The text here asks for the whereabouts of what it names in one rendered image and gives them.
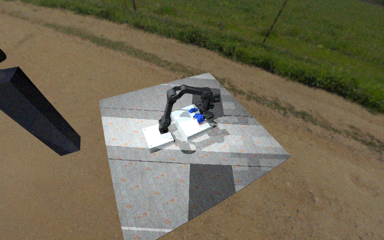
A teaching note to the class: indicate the blue micro servo with orange cable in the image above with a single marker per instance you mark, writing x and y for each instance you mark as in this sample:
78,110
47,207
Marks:
200,118

